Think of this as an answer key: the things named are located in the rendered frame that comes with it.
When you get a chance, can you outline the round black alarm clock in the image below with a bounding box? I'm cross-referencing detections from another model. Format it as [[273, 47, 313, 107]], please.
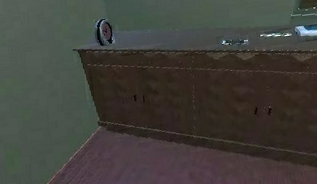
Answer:
[[92, 17, 116, 47]]

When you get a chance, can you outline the thin pale pen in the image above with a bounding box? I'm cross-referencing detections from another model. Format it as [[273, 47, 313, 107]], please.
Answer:
[[258, 29, 294, 41]]

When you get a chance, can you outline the brown wooden sideboard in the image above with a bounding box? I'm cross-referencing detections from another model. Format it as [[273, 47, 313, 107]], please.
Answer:
[[71, 6, 317, 184]]

